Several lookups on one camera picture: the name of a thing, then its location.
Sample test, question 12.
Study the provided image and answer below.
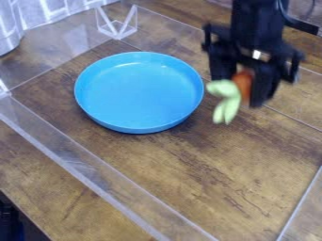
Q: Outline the blue round tray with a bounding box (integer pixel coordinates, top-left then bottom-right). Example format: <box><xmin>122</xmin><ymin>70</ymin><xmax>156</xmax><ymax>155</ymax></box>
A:
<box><xmin>74</xmin><ymin>52</ymin><xmax>204</xmax><ymax>134</ymax></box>

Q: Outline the orange toy carrot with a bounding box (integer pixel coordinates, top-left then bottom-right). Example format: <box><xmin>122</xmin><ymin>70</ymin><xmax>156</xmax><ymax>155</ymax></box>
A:
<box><xmin>204</xmin><ymin>70</ymin><xmax>255</xmax><ymax>125</ymax></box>

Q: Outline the clear acrylic enclosure wall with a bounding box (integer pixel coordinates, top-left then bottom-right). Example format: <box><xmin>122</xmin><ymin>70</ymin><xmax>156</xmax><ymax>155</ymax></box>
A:
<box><xmin>0</xmin><ymin>0</ymin><xmax>322</xmax><ymax>241</ymax></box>

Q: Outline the grey white curtain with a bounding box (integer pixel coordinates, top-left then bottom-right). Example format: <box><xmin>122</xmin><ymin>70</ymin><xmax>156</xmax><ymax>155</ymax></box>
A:
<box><xmin>0</xmin><ymin>0</ymin><xmax>118</xmax><ymax>56</ymax></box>

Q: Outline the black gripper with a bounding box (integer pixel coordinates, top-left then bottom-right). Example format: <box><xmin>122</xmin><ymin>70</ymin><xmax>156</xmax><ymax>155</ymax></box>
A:
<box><xmin>201</xmin><ymin>0</ymin><xmax>304</xmax><ymax>107</ymax></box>

